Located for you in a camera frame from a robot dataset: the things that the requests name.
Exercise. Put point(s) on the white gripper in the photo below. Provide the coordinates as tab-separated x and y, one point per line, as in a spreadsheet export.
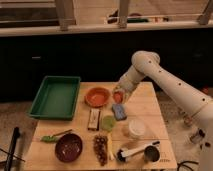
128	82

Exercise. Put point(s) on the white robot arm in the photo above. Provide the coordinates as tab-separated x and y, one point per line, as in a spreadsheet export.
194	102

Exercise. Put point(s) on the small green cup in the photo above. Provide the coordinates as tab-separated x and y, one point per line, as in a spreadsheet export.
108	122

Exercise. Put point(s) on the metal measuring cup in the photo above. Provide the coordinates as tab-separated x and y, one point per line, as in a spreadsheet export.
151	154

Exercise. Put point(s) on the blue sponge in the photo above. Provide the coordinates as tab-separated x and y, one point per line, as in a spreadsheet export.
119	112

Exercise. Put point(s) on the orange bowl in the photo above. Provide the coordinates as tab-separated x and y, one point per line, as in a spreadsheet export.
97	97

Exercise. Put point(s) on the brown wooden block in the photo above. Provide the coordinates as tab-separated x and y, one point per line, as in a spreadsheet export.
94	117

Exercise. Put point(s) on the yellow banana stick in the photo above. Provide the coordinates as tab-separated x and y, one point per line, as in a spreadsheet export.
110	148

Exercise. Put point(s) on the brown grape bunch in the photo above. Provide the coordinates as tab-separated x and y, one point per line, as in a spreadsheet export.
100	148

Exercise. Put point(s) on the green plastic tray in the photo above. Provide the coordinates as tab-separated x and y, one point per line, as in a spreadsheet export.
56	98

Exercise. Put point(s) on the dark red bowl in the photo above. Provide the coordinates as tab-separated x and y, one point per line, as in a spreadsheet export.
68	148

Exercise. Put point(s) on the black tripod stand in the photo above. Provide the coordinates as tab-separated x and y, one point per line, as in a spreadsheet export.
15	136

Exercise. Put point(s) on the white handled brush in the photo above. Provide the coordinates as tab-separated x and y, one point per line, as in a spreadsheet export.
123	154

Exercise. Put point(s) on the green handled peeler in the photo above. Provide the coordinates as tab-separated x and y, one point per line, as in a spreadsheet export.
54	138

